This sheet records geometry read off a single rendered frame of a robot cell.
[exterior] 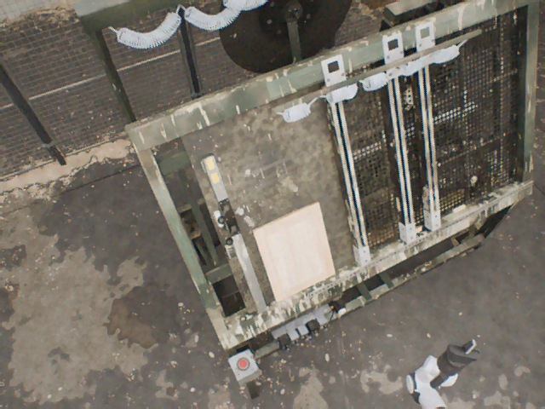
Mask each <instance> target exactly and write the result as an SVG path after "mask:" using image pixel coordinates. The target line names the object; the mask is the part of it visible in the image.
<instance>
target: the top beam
mask: <svg viewBox="0 0 545 409"><path fill-rule="evenodd" d="M537 1H540V0H467V1H465V2H462V3H458V4H456V5H453V6H451V7H449V8H446V9H443V10H440V11H439V12H436V13H431V14H427V15H424V16H422V17H420V18H417V19H414V20H412V21H409V22H407V23H404V24H402V25H399V26H395V27H393V28H391V29H386V30H383V31H381V32H377V33H375V34H372V35H370V36H368V37H364V38H361V39H359V40H357V41H354V42H351V43H348V44H345V45H343V46H341V47H338V48H336V49H332V50H329V51H327V52H322V53H320V54H317V55H313V56H311V57H308V58H306V59H304V60H299V61H297V62H295V63H292V64H289V65H288V66H283V67H280V68H279V69H276V70H274V71H272V72H268V73H265V74H263V75H260V76H258V77H256V78H252V79H249V80H247V81H244V82H242V83H240V84H235V85H233V86H231V87H228V88H225V89H222V90H219V91H217V92H215V93H212V94H209V95H206V96H203V97H201V98H198V99H196V100H193V101H189V102H187V103H185V104H182V105H179V106H177V107H173V108H170V109H169V110H166V111H163V112H160V113H157V114H154V115H152V116H150V117H147V118H143V119H141V120H138V121H136V122H133V123H132V124H128V125H126V126H125V127H124V128H125V129H126V132H127V134H128V136H129V137H128V138H129V141H130V143H131V146H132V148H133V149H134V151H135V153H141V152H143V151H146V150H147V149H150V148H153V147H156V146H158V145H161V144H164V143H165V142H168V141H172V140H174V139H176V138H179V137H181V136H184V135H187V134H190V133H192V132H194V131H197V130H201V129H202V128H205V127H208V126H210V125H212V124H216V123H219V122H220V121H223V120H225V119H228V118H231V117H234V116H236V115H239V114H240V113H243V112H247V111H249V110H251V109H254V108H257V107H260V106H262V105H265V104H267V103H269V102H272V101H275V100H278V99H279V98H282V97H284V96H287V95H290V94H293V93H295V92H297V91H300V90H302V89H305V88H308V87H311V86H313V85H315V84H319V83H322V82H323V81H324V74H323V69H322V64H321V61H322V60H326V59H329V58H331V57H333V56H336V55H341V56H342V60H343V66H344V72H345V73H346V72H350V71H352V70H354V69H357V68H360V67H361V66H365V65H366V66H368V65H370V64H372V63H375V62H377V61H379V60H383V59H384V54H383V47H382V39H383V38H385V37H389V36H392V35H394V34H396V33H401V36H402V44H403V51H405V50H407V49H411V48H414V47H415V46H416V27H417V26H420V25H422V24H425V23H428V22H429V21H433V32H434V40H435V39H437V38H440V37H443V36H446V35H448V34H451V33H452V32H455V31H458V30H461V29H462V28H467V27H470V26H473V25H476V24H478V23H480V22H482V21H484V20H488V19H490V18H493V17H495V16H498V15H499V14H505V13H507V12H509V11H512V10H515V9H518V8H520V7H523V6H525V5H526V4H529V3H533V2H537Z"/></svg>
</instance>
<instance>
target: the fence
mask: <svg viewBox="0 0 545 409"><path fill-rule="evenodd" d="M201 159H202V160H203V163H204V168H205V169H206V172H207V175H208V177H209V181H210V184H211V186H212V188H213V191H214V193H215V197H216V200H217V202H218V205H219V207H220V204H219V202H221V201H222V200H224V199H228V196H227V191H226V189H225V187H224V184H223V181H222V179H221V174H220V172H219V170H218V167H217V164H216V161H215V157H214V155H213V154H212V153H211V154H208V155H206V156H203V157H202V158H201ZM209 159H213V162H214V164H215V169H213V170H209V168H208V165H207V163H206V161H207V160H209ZM216 172H217V174H218V176H219V178H220V181H221V182H218V183H216V184H214V182H213V179H212V177H211V175H212V174H214V173H216ZM220 210H221V207H220ZM221 214H222V215H223V213H222V210H221ZM232 238H233V240H234V244H233V245H234V247H235V250H236V252H237V254H238V259H239V262H240V265H241V267H242V269H243V272H244V276H245V278H246V280H247V283H248V285H249V288H250V291H251V294H252V297H253V299H254V301H255V305H256V307H257V310H258V312H259V313H260V314H261V313H263V312H265V311H267V310H268V309H267V305H266V302H265V299H264V296H263V295H262V292H261V288H260V285H259V282H258V281H257V278H256V276H255V271H254V269H253V267H252V264H251V261H250V257H249V254H248V251H247V250H246V247H245V244H244V240H243V237H242V235H241V234H239V235H236V236H234V237H232Z"/></svg>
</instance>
